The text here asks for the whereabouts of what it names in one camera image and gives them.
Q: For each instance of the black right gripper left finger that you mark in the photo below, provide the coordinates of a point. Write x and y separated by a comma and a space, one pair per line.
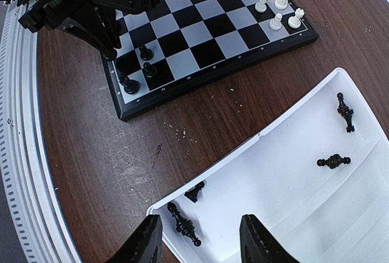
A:
144, 245

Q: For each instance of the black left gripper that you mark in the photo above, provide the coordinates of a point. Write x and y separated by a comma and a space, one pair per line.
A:
93, 21

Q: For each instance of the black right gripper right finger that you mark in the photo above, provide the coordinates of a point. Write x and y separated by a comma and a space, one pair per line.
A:
258, 245

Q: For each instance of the black chess piece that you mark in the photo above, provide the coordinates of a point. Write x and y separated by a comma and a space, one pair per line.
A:
192, 195
184, 226
149, 70
345, 112

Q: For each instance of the black chess pawn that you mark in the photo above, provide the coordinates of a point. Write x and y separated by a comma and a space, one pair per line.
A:
146, 54

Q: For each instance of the white plastic tray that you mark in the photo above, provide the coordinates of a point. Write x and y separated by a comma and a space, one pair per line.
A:
316, 213

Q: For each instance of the black white chessboard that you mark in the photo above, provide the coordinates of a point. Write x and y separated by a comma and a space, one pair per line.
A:
194, 43

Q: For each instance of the black chess bishop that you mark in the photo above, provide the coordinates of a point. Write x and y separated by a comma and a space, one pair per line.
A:
334, 161

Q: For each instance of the white chess rook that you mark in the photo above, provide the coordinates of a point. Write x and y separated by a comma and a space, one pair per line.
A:
295, 21

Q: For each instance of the front aluminium rail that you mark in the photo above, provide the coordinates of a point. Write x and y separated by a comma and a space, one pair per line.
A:
31, 196

